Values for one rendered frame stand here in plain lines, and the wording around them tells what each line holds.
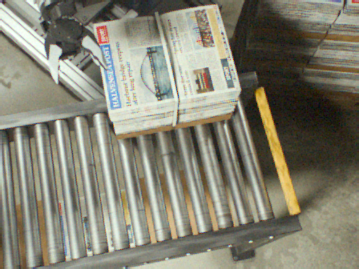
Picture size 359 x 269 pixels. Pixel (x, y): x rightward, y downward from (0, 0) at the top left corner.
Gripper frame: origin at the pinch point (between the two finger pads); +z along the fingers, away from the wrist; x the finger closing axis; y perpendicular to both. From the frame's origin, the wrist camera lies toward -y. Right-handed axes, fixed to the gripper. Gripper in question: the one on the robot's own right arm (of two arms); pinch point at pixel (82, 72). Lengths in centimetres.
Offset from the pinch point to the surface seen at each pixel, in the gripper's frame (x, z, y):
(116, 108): -8.4, 1.9, 19.8
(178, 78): -27.2, -0.3, 17.0
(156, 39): -26.3, -14.0, 17.4
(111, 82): -9.7, -5.7, 19.4
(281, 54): -94, -20, 64
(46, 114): 8.9, -14.7, 45.3
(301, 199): -97, 37, 111
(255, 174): -45, 29, 38
